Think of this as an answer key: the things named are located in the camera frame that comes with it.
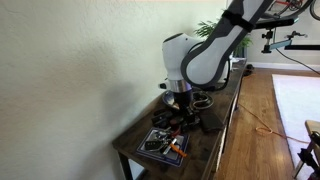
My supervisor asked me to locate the light wooden stool seat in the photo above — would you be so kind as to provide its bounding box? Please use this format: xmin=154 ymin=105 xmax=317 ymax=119
xmin=304 ymin=119 xmax=320 ymax=148

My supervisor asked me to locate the black horizontal bar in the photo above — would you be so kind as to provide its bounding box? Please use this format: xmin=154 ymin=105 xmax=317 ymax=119
xmin=284 ymin=44 xmax=320 ymax=52

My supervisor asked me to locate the dark wooden console table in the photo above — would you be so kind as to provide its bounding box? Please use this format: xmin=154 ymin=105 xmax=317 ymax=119
xmin=111 ymin=58 xmax=249 ymax=180

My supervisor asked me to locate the blue bowl orange centre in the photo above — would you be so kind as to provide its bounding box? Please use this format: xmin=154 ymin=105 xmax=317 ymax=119
xmin=162 ymin=89 xmax=215 ymax=112

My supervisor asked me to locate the silver key bunch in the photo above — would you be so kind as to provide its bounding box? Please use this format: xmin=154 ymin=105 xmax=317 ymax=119
xmin=154 ymin=129 xmax=178 ymax=148

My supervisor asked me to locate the green leafy houseplant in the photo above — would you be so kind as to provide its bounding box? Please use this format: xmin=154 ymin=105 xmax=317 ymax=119
xmin=194 ymin=19 xmax=253 ymax=58

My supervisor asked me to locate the square blue white tray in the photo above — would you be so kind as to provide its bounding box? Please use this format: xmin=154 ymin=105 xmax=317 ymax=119
xmin=135 ymin=127 xmax=190 ymax=168

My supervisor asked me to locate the figure-eight metal dish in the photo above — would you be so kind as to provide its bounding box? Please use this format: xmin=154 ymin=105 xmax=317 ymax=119
xmin=190 ymin=90 xmax=215 ymax=110

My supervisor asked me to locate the red bicycle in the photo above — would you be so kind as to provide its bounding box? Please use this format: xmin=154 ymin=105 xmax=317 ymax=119
xmin=268 ymin=0 xmax=320 ymax=22

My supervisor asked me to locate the black bar camera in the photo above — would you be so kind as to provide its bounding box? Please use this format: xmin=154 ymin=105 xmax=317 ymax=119
xmin=261 ymin=37 xmax=294 ymax=54

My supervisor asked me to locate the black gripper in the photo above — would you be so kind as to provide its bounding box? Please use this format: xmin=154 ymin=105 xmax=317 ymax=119
xmin=173 ymin=89 xmax=198 ymax=130

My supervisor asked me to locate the thin black floor cable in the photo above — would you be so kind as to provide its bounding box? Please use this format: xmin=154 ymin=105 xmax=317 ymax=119
xmin=274 ymin=48 xmax=320 ymax=77

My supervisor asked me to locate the black cylindrical flashlight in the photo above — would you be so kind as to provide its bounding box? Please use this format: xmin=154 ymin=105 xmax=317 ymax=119
xmin=151 ymin=109 xmax=174 ymax=129

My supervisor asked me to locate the black car key fob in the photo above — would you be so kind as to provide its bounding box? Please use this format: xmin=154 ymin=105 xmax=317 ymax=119
xmin=144 ymin=139 xmax=163 ymax=152

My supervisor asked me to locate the dark shoes pair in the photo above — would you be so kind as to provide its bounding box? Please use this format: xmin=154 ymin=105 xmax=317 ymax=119
xmin=243 ymin=63 xmax=255 ymax=77

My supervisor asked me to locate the white rug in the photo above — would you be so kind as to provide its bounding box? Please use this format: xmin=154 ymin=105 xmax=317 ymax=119
xmin=271 ymin=73 xmax=320 ymax=169

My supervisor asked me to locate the orange handled tool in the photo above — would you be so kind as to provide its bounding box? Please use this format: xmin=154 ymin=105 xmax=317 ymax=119
xmin=169 ymin=141 xmax=188 ymax=159

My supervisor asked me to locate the black light red button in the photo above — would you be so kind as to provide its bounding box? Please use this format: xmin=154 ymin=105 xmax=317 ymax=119
xmin=168 ymin=114 xmax=184 ymax=129

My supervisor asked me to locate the orange extension cord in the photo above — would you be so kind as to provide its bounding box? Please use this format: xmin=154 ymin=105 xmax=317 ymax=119
xmin=238 ymin=102 xmax=312 ymax=145

